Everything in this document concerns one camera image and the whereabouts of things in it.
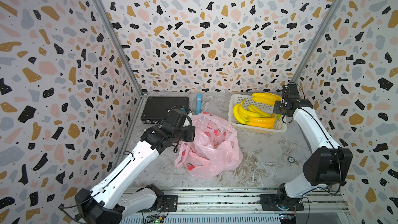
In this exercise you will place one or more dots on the blue cylindrical tube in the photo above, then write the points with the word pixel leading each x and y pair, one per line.
pixel 198 103

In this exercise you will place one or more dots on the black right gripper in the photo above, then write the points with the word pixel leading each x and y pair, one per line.
pixel 276 103

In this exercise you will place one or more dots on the white perforated plastic basket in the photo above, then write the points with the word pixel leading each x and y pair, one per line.
pixel 280 126

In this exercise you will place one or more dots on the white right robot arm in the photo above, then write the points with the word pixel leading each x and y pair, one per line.
pixel 328 164

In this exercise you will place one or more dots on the yellow banana bunch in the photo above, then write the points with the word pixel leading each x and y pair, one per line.
pixel 266 98
pixel 267 123
pixel 242 114

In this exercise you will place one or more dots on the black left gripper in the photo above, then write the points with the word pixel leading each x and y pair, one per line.
pixel 192 129

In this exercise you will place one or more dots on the black ribbed carry case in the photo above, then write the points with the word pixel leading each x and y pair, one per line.
pixel 157 107

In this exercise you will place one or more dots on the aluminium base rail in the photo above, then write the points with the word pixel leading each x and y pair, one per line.
pixel 238 205

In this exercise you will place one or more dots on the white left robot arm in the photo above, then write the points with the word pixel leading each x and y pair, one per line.
pixel 105 203

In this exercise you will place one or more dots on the pink plastic bag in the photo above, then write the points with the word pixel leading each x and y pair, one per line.
pixel 215 148

